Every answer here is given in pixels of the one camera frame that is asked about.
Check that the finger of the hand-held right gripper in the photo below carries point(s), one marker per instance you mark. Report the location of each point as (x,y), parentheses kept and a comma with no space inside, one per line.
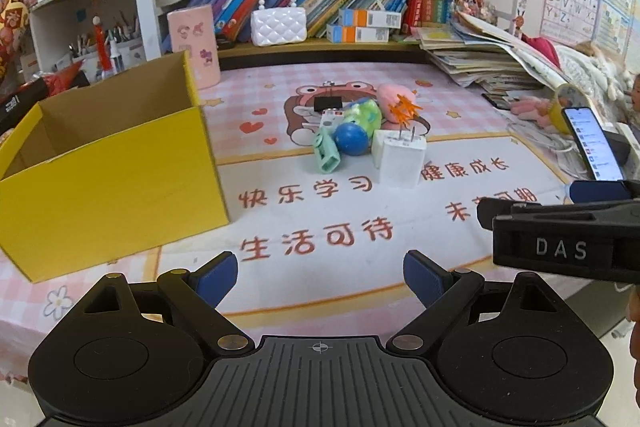
(505,210)
(597,191)

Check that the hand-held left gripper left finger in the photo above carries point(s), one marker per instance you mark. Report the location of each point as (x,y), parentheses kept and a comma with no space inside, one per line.
(220,274)

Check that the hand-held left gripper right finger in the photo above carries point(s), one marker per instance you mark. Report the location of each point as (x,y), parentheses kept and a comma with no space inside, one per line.
(422,279)

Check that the white charger plug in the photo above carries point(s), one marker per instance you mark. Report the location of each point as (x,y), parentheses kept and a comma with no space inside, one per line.
(400,162)

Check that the yellow cardboard box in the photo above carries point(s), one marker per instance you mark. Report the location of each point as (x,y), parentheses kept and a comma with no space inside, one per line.
(125,187)

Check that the orange spiky hair clip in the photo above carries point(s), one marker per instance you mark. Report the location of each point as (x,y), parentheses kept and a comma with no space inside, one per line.
(406,109)

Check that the blue ball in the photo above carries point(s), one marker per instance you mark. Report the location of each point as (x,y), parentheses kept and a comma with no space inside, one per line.
(351,139)

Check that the mint green plastic clip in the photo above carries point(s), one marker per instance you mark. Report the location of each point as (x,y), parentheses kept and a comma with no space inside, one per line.
(327,152)

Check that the pink plush heart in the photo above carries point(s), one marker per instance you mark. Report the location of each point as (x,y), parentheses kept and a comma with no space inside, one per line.
(390,94)

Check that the green plush toy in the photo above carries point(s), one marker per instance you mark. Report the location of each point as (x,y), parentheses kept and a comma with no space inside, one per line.
(365,114)

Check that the person's right forearm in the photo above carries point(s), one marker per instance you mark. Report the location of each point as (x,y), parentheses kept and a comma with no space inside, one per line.
(634,337)

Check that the black adapter box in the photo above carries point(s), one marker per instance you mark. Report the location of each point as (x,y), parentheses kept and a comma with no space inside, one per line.
(620,154)

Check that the black smartphone with lit screen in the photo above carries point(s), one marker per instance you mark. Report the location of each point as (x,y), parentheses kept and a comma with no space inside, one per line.
(592,142)

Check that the yellow tape roll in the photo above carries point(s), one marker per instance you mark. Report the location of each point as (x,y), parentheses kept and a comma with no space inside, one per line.
(562,107)

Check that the printed pink desk mat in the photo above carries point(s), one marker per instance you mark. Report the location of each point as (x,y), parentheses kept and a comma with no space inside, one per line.
(350,217)

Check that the pink plush rabbit toy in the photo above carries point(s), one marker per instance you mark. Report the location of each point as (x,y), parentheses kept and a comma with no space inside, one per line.
(530,109)

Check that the dark phone under papers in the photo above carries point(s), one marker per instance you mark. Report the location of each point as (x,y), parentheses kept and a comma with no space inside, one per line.
(495,101)

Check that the white knit blanket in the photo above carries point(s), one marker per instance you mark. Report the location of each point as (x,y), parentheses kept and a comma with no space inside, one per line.
(595,72)

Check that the red cloth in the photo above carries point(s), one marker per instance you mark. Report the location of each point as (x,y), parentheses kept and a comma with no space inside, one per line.
(542,49)

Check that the pile of books and papers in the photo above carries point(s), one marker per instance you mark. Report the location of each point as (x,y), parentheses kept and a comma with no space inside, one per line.
(480,57)

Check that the small black box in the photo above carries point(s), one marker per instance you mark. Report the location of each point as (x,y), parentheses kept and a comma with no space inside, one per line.
(327,103)

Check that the spiky crown hair ornament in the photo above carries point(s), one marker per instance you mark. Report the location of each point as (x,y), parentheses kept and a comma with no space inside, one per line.
(472,4)

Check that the red standing dictionaries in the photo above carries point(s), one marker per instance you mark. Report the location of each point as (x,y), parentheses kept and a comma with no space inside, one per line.
(430,12)

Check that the pink cylindrical holder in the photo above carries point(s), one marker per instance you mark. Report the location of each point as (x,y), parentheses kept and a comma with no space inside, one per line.
(192,52)

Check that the orange and white carton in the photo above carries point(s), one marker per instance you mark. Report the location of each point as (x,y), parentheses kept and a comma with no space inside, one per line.
(357,34)
(370,18)

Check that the pen holder with pens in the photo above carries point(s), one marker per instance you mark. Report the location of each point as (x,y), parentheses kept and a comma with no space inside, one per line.
(125,49)

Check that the red foil bag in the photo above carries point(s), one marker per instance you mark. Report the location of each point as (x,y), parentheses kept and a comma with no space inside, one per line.
(65,79)

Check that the red tassel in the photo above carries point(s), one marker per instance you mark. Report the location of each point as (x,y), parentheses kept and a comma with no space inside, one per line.
(101,47)

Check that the colourful festive decoration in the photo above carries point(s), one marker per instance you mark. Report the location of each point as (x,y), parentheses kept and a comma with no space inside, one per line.
(10,12)

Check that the pale chart wall poster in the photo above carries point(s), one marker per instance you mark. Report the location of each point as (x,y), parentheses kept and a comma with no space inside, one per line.
(617,2)

